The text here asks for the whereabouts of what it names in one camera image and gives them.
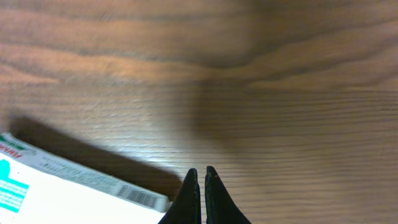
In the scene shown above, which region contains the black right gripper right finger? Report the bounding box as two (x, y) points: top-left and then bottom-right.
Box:
(205, 166), (251, 224)

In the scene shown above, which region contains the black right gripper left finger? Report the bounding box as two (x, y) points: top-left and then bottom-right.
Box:
(159, 168), (201, 224)

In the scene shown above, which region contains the white green carton box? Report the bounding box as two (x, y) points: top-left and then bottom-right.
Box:
(1, 133), (170, 224)

